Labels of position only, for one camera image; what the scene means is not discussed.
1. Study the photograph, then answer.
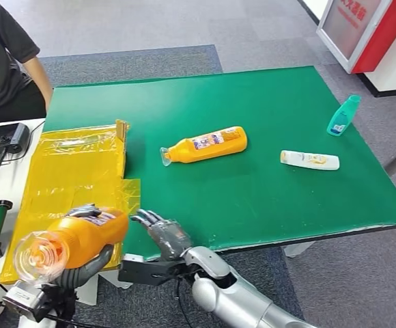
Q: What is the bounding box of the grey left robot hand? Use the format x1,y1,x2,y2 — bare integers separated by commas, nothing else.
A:
53,204,115,290

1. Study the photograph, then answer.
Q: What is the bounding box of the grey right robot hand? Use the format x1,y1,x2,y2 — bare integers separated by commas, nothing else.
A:
130,208,192,262

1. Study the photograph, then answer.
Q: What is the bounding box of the orange bottle with clear cap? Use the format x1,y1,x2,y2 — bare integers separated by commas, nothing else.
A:
14,207,130,287
159,126,248,167

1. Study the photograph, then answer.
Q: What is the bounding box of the white shampoo bottle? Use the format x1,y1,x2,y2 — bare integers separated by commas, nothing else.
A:
280,150,340,172

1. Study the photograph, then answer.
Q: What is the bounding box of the teal transparent bottle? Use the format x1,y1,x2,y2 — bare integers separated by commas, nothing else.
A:
327,94,361,137

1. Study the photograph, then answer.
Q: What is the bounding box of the white table foot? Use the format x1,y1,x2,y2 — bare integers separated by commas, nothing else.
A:
97,269,134,290
283,241,315,259

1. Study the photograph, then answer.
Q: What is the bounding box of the box wrapped in yellow tape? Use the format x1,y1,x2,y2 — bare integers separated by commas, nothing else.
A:
0,119,141,286

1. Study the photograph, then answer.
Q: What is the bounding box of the black router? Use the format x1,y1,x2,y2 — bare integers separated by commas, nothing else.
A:
0,122,30,158

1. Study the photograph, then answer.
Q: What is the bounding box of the green table mat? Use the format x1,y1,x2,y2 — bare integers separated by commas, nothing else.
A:
43,66,396,262

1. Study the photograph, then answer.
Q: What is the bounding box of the person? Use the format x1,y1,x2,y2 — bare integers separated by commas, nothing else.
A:
0,0,54,124

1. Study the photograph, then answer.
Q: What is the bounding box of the red and white sign stand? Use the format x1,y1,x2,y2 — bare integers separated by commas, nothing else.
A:
316,0,396,75

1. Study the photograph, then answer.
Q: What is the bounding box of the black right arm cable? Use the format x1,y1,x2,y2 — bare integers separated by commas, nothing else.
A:
176,279,193,328

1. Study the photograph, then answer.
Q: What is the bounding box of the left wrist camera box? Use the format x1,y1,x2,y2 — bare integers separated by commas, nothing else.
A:
2,280,45,324

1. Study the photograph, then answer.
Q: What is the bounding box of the black router cable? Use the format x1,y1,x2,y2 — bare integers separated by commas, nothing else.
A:
14,119,45,163

